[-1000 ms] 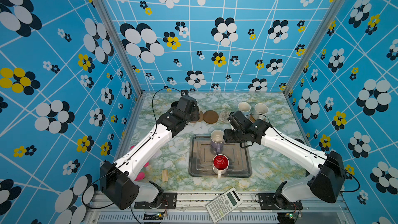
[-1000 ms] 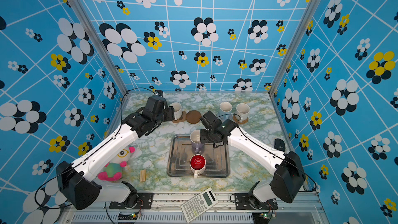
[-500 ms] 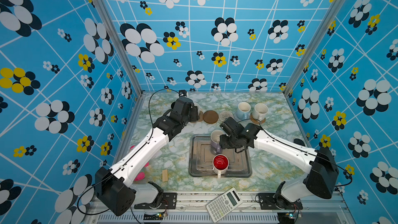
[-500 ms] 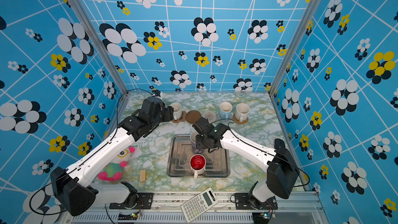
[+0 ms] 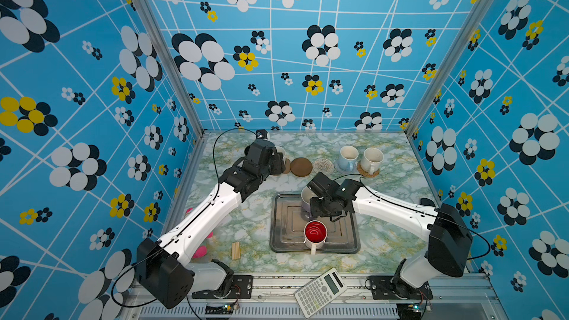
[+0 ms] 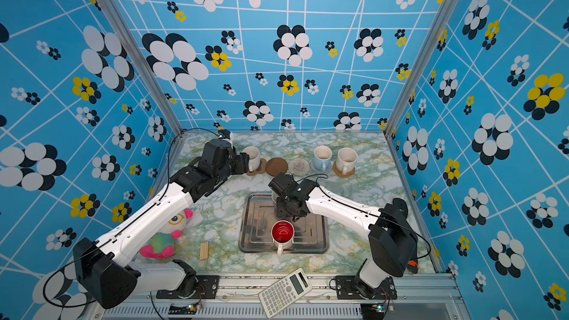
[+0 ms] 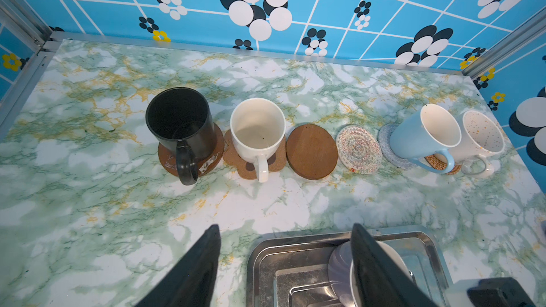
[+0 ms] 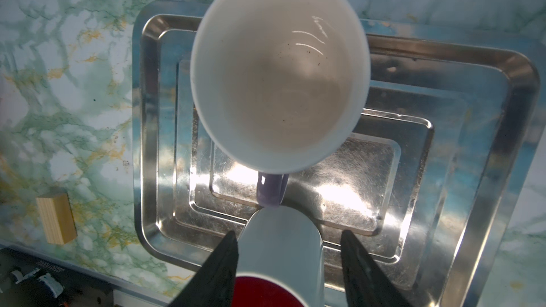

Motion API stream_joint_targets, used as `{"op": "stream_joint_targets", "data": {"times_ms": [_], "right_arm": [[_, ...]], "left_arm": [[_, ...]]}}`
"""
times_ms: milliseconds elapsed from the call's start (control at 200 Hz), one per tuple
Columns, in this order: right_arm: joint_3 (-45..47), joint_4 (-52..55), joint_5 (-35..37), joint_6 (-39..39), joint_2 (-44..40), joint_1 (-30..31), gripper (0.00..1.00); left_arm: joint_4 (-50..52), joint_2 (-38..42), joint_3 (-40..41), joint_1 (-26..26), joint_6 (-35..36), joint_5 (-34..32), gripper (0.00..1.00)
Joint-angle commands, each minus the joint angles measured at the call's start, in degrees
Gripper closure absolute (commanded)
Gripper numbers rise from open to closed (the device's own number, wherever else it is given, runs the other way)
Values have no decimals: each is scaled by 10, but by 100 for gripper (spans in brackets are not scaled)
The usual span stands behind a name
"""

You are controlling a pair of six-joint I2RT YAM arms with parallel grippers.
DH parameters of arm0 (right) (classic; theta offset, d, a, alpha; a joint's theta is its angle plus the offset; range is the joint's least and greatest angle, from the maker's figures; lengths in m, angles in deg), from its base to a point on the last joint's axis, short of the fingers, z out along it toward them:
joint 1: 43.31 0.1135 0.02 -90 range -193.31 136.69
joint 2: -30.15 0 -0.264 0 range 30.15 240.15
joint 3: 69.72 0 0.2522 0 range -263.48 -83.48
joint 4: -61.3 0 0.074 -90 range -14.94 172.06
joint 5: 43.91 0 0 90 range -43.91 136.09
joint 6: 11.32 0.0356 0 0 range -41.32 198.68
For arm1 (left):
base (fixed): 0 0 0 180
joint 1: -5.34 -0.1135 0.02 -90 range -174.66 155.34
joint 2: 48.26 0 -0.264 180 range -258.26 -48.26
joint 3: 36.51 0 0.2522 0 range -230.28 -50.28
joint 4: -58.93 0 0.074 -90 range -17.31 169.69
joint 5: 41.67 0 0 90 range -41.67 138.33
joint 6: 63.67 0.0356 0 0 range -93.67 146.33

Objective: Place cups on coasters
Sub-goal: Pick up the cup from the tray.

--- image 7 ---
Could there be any tan wicker round coaster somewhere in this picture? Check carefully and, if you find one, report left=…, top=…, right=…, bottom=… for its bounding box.
left=425, top=155, right=462, bottom=175

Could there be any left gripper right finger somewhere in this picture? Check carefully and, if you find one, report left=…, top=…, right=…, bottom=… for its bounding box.
left=351, top=223, right=436, bottom=306

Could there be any cork paw print coaster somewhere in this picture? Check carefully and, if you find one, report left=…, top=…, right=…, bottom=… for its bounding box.
left=223, top=129, right=287, bottom=180

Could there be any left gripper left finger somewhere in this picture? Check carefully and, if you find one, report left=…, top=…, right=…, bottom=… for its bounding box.
left=137, top=225, right=221, bottom=306

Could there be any black metal cup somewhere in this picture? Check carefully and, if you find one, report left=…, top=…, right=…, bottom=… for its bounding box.
left=145, top=87, right=218, bottom=186

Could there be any metal serving tray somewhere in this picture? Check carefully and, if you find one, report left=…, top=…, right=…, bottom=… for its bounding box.
left=246, top=225, right=453, bottom=306

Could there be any brown wooden round coaster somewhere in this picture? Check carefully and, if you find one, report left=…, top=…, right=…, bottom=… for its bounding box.
left=286, top=124, right=338, bottom=180

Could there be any dark brown round coaster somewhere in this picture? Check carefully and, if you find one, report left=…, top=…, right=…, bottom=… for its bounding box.
left=158, top=124, right=225, bottom=178

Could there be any multicolour woven round coaster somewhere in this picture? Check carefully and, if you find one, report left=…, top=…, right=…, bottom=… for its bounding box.
left=336, top=125, right=382, bottom=174

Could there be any light blue handled mug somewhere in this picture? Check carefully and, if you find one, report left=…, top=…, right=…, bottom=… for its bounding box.
left=389, top=104, right=462, bottom=174

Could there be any cream mug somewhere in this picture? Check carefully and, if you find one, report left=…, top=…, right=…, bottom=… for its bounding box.
left=449, top=109, right=505, bottom=179
left=230, top=98, right=286, bottom=183

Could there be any grey woven round coaster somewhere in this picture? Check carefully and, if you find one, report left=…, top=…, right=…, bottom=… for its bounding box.
left=378, top=124, right=416, bottom=170

